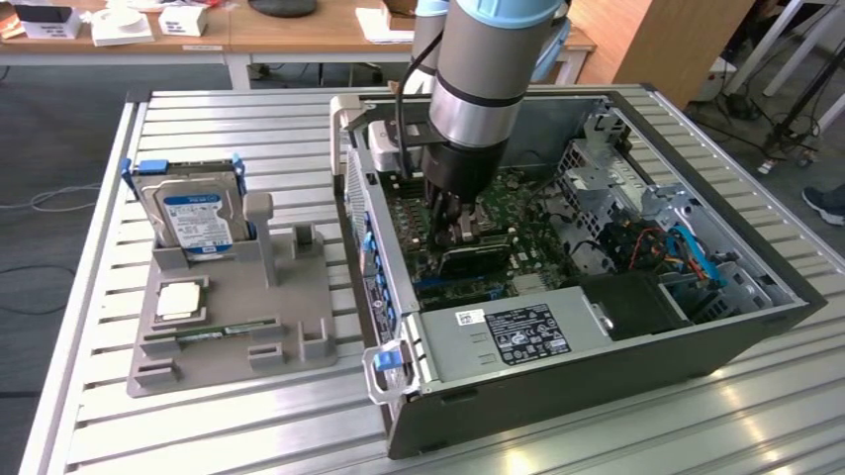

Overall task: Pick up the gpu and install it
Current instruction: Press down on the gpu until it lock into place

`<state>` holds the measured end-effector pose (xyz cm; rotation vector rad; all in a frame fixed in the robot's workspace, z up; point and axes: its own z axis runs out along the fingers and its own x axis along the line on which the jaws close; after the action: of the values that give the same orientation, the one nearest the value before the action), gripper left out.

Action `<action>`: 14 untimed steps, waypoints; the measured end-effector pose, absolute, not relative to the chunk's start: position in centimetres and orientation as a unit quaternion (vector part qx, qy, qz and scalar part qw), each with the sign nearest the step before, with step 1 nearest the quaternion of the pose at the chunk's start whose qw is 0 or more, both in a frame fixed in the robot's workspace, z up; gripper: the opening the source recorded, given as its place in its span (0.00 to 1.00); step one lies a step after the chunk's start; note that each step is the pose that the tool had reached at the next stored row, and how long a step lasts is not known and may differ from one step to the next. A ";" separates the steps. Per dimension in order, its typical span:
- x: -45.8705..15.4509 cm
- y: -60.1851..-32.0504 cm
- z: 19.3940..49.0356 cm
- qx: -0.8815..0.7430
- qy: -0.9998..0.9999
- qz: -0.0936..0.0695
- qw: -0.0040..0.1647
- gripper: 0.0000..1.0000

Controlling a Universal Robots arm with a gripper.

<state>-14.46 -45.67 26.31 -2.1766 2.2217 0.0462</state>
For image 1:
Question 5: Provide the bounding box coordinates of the grey plastic parts rack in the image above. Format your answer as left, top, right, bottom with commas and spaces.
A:
127, 191, 340, 400

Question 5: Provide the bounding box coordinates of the dark round object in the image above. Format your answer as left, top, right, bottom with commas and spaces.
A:
249, 0, 318, 19

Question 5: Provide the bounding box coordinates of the white round device on box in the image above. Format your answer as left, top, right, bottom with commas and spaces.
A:
89, 7, 158, 48

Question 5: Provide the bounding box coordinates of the standing person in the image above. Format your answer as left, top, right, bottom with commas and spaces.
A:
801, 185, 845, 227

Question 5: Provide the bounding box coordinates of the graphics card with black fan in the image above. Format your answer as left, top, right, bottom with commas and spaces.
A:
432, 236, 512, 283

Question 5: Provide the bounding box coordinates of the green RAM stick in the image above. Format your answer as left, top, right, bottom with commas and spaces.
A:
173, 321, 270, 342

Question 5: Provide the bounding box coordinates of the silver metal disk bay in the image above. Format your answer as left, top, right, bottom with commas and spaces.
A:
651, 195, 779, 326

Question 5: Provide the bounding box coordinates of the wooden desk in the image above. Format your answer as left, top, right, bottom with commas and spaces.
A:
227, 0, 600, 90
0, 0, 233, 90

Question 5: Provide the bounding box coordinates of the white box with label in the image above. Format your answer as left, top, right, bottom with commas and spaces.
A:
157, 7, 211, 37

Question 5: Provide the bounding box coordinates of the grey power supply with label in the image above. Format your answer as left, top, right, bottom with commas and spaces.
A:
409, 286, 620, 385

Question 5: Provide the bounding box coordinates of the red book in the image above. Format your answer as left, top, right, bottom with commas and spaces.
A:
0, 9, 26, 41

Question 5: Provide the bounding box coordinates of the black open PC case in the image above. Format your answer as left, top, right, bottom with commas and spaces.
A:
328, 88, 831, 461

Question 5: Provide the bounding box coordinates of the stack of white papers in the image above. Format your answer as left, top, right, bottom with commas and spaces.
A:
354, 5, 418, 46

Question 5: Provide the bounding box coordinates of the blue wire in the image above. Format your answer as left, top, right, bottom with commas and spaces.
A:
664, 225, 728, 288

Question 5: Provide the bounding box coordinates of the black wheeled stand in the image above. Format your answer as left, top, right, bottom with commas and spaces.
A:
759, 48, 834, 174

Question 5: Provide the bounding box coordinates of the white metal table frame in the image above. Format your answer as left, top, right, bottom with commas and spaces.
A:
723, 0, 845, 130

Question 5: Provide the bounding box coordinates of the hard disk in blue caddy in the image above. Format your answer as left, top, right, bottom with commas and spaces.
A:
118, 153, 250, 263

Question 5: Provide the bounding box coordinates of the silver CPU chip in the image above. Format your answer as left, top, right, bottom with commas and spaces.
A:
155, 282, 203, 319

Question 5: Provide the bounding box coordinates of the green motherboard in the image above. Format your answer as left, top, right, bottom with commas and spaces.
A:
380, 152, 583, 311

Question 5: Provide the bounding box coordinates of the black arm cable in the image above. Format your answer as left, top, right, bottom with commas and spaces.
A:
394, 29, 445, 174

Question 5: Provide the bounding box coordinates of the orange wire bundle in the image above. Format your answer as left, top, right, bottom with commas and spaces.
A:
627, 230, 695, 273

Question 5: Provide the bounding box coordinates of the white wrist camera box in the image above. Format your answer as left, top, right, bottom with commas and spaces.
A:
368, 121, 425, 172

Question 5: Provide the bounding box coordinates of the blue expansion slot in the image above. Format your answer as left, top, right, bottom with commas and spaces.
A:
414, 276, 490, 293

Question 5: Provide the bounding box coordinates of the white floor cable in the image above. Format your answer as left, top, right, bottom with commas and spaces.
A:
30, 181, 105, 213

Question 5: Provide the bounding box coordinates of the brown wooden panel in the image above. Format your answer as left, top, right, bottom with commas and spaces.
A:
567, 0, 759, 108

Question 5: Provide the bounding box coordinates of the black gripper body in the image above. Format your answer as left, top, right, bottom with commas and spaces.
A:
420, 142, 505, 204

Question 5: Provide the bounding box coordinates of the white box with black top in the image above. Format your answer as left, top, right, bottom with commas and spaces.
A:
13, 2, 85, 40

